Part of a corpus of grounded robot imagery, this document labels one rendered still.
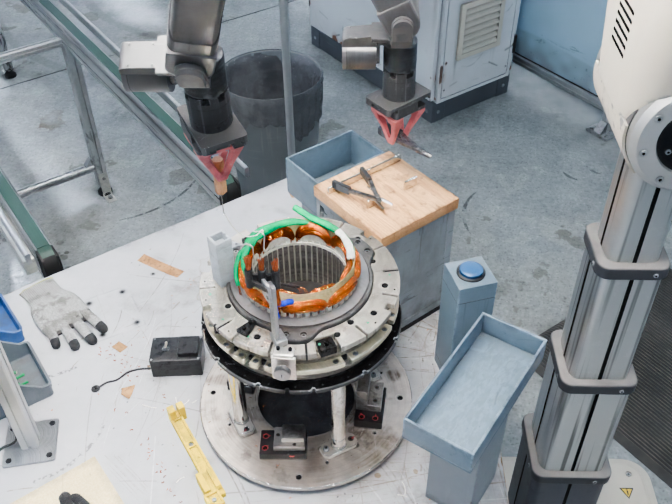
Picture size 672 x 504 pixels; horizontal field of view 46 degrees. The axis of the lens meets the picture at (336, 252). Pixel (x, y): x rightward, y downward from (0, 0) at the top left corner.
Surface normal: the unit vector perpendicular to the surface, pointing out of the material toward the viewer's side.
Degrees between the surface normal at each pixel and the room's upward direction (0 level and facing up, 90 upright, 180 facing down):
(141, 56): 37
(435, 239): 90
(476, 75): 85
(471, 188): 0
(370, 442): 0
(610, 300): 90
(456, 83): 89
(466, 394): 0
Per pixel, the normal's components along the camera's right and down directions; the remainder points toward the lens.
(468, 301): 0.26, 0.64
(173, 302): -0.01, -0.75
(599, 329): -0.03, 0.66
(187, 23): -0.04, 0.95
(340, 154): 0.61, 0.52
